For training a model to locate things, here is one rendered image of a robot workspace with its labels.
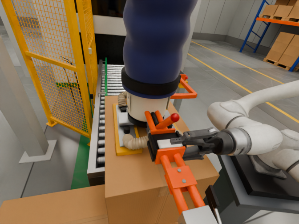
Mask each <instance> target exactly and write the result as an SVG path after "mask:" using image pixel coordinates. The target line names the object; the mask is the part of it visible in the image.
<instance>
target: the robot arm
mask: <svg viewBox="0 0 299 224"><path fill-rule="evenodd" d="M297 96H299V80H297V81H293V82H290V83H286V84H282V85H278V86H274V87H271V88H266V89H263V90H260V91H256V92H254V93H251V94H249V95H246V96H244V97H242V98H241V99H238V100H229V101H226V102H214V103H212V104H211V105H210V106H209V107H208V109H207V116H208V118H209V119H210V121H211V123H212V124H213V125H214V126H215V127H216V128H217V129H218V130H219V132H217V131H216V130H215V128H214V127H210V128H207V129H201V130H193V131H186V132H183V136H182V135H181V134H180V135H179V138H171V139H167V140H157V144H158V147H159V149H165V148H175V147H183V145H192V146H190V147H186V150H185V152H184V155H183V160H184V161H186V160H203V159H204V157H203V156H204V155H205V154H210V153H214V154H216V155H225V154H226V155H228V156H235V155H244V154H247V155H248V156H249V158H250V160H251V162H252V164H253V166H254V169H255V171H256V172H257V173H262V174H266V175H270V176H275V177H279V178H281V179H283V180H285V179H286V178H287V177H286V175H285V174H284V173H283V172H282V170H284V171H286V172H287V173H288V174H289V175H290V176H291V177H292V178H293V179H295V180H296V181H297V182H298V183H299V133H297V132H295V131H292V130H289V129H285V130H281V131H279V130H278V129H276V128H275V127H272V126H270V125H267V124H262V123H260V122H257V121H254V120H251V119H248V117H249V116H248V113H249V111H250V110H251V109H252V108H253V107H254V106H256V105H258V104H262V103H266V102H270V101H275V100H281V99H286V98H292V97H297ZM189 135H190V136H189Z"/></svg>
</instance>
